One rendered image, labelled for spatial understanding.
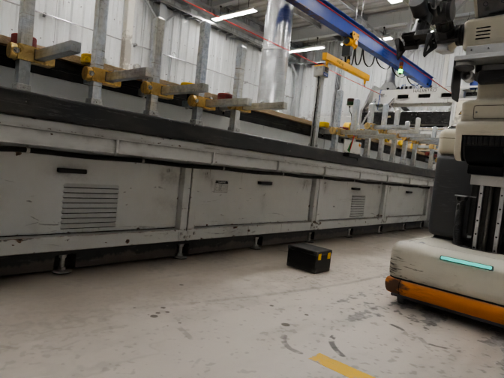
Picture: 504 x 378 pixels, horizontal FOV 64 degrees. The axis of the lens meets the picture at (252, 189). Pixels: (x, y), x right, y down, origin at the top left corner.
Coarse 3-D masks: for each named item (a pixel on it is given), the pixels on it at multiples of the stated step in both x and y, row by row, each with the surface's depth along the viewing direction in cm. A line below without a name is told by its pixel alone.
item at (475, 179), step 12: (468, 144) 162; (480, 144) 159; (492, 144) 156; (468, 156) 162; (480, 156) 159; (492, 156) 156; (468, 168) 167; (480, 168) 164; (492, 168) 161; (480, 180) 176; (492, 180) 173
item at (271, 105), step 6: (270, 102) 196; (276, 102) 194; (282, 102) 191; (222, 108) 218; (246, 108) 206; (252, 108) 204; (258, 108) 201; (264, 108) 198; (270, 108) 196; (276, 108) 194; (282, 108) 192
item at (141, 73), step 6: (114, 72) 148; (120, 72) 145; (126, 72) 142; (132, 72) 140; (138, 72) 137; (144, 72) 135; (150, 72) 136; (108, 78) 151; (114, 78) 148; (120, 78) 145; (126, 78) 143; (132, 78) 142; (138, 78) 140; (144, 78) 139
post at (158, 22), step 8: (160, 24) 168; (152, 32) 169; (160, 32) 168; (152, 40) 168; (160, 40) 168; (152, 48) 168; (160, 48) 169; (152, 56) 168; (160, 56) 169; (152, 64) 168; (160, 64) 170; (152, 80) 168; (152, 96) 169; (152, 104) 169
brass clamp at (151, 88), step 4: (144, 84) 167; (148, 84) 166; (152, 84) 167; (156, 84) 168; (160, 84) 170; (140, 88) 168; (144, 88) 167; (148, 88) 166; (152, 88) 167; (156, 88) 169; (160, 88) 170; (144, 92) 167; (148, 92) 167; (152, 92) 167; (156, 92) 169; (160, 92) 170; (160, 96) 171; (164, 96) 172; (168, 96) 173; (172, 96) 175
